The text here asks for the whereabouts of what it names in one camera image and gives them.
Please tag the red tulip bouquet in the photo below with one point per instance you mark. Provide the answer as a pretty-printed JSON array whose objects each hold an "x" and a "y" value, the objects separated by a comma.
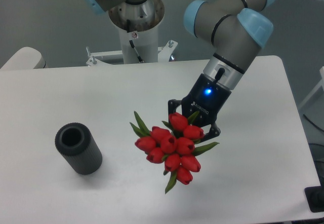
[{"x": 176, "y": 146}]

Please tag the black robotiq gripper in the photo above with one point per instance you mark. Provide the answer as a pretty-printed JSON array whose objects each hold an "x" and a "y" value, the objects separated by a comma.
[{"x": 207, "y": 98}]

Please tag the black device at table corner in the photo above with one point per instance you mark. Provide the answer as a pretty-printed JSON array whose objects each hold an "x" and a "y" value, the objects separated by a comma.
[{"x": 314, "y": 196}]

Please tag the white frame at right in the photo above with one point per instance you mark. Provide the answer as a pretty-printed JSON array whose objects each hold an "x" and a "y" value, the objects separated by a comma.
[{"x": 313, "y": 95}]

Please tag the dark grey ribbed vase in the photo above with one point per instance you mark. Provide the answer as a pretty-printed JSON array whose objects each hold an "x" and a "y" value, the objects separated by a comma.
[{"x": 77, "y": 146}]

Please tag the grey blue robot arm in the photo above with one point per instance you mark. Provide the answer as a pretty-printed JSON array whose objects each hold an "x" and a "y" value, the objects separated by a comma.
[{"x": 235, "y": 28}]

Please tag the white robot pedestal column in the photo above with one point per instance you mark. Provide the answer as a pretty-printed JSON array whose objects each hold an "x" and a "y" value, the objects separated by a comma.
[{"x": 137, "y": 27}]

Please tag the white chair at left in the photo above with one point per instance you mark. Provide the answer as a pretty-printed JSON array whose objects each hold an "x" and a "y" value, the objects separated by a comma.
[{"x": 25, "y": 58}]

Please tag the white pedestal base frame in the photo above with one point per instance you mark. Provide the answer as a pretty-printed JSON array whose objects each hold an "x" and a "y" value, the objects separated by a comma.
[{"x": 165, "y": 54}]

